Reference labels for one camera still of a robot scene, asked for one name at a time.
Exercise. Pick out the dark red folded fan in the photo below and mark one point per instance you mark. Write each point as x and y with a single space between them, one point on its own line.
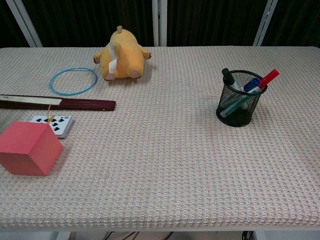
82 103

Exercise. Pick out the red marker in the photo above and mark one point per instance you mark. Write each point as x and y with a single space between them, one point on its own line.
269 77

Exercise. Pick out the deck of playing cards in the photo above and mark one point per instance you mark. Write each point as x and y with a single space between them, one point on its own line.
63 123

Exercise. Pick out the black marker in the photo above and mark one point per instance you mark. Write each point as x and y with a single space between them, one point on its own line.
228 76

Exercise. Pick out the white table leg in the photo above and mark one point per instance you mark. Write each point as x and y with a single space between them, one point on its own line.
63 235
260 235

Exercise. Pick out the blue marker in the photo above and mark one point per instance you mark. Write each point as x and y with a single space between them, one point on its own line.
251 85

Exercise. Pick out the yellow plush duck toy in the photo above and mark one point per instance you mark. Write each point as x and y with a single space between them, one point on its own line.
125 55

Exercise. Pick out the black curtain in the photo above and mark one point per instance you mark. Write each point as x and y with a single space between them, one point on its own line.
87 20

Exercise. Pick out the green marker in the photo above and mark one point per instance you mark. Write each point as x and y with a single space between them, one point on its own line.
231 108

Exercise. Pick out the white slanted frame post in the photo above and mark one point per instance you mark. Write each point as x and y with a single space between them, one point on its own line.
23 23
265 23

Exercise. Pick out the beige woven table mat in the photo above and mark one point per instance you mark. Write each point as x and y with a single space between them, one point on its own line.
160 162

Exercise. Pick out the white upright frame post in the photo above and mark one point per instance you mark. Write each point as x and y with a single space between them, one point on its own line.
159 22

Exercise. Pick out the red cube box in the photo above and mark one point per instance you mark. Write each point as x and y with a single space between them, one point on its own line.
27 147

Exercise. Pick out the black mesh pen holder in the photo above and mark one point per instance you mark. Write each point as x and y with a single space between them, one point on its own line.
236 110

